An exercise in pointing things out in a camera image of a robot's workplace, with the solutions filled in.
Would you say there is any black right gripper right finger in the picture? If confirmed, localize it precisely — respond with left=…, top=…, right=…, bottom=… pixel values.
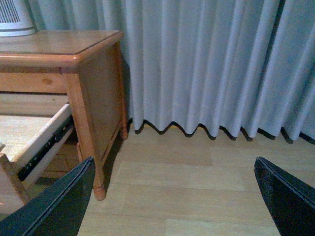
left=254, top=157, right=315, bottom=236

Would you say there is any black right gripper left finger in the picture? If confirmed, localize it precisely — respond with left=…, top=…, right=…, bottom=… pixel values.
left=0, top=157, right=95, bottom=236

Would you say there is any wooden drawer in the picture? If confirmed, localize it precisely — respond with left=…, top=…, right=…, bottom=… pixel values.
left=40, top=143, right=82, bottom=178
left=0, top=92, right=74, bottom=214

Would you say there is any wooden nightstand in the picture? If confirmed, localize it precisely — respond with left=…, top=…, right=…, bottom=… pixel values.
left=0, top=29, right=128, bottom=202

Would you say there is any grey curtain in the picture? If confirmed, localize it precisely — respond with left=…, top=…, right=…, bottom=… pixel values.
left=29, top=0, right=315, bottom=140

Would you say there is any white cylindrical air purifier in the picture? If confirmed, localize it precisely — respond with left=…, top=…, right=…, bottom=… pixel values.
left=0, top=0, right=35, bottom=37

